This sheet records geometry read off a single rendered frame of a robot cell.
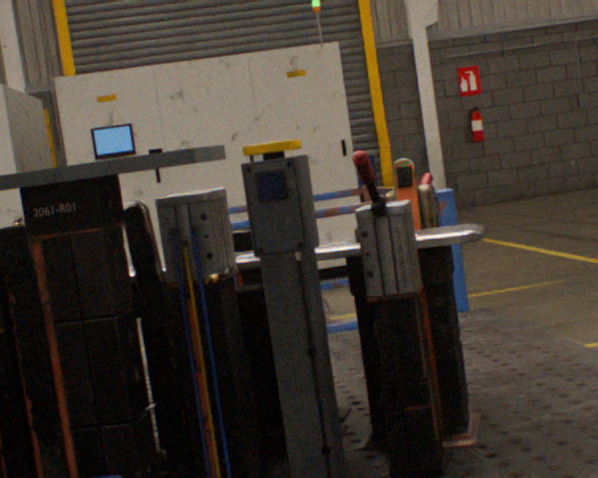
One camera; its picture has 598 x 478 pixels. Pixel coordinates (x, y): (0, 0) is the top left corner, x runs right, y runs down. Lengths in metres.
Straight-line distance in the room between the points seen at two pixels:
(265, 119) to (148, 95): 1.00
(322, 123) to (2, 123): 2.65
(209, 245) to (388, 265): 0.24
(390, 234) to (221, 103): 8.35
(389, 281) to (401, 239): 0.06
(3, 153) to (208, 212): 8.28
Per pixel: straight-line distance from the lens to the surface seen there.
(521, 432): 1.71
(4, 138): 9.78
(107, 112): 9.78
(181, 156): 1.34
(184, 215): 1.54
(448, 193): 3.84
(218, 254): 1.54
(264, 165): 1.35
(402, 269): 1.50
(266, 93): 9.87
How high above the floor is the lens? 1.15
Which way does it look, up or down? 5 degrees down
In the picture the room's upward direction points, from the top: 8 degrees counter-clockwise
